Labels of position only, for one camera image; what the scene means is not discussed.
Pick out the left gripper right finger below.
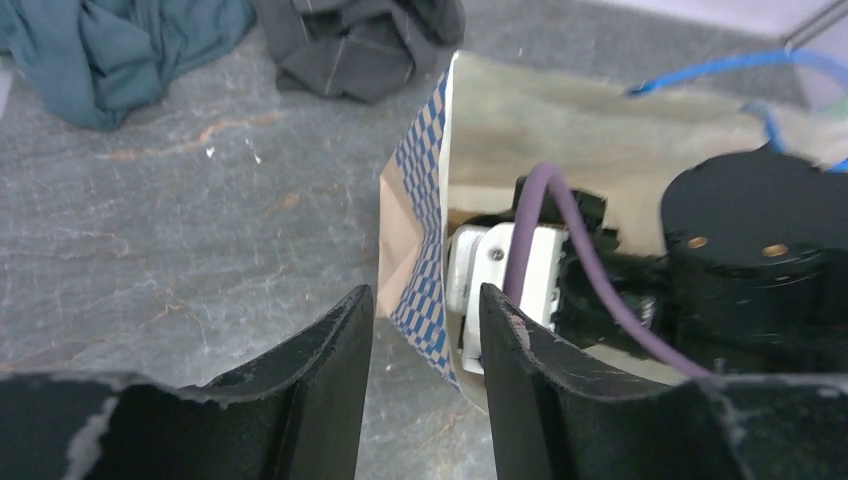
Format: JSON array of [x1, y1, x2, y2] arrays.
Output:
[[479, 284, 847, 479]]

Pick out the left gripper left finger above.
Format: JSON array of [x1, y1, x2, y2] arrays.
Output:
[[1, 285, 374, 479]]

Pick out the printed paper takeout bag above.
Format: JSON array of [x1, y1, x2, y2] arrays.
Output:
[[377, 50, 847, 409]]

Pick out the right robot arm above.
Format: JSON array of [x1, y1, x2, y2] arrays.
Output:
[[577, 148, 847, 373]]

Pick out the dark grey cloth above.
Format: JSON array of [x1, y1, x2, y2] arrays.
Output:
[[252, 0, 465, 103]]

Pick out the teal crumpled cloth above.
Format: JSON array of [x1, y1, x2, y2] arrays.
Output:
[[1, 0, 256, 131]]

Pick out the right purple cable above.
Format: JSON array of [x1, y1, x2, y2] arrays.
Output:
[[502, 162, 714, 380]]

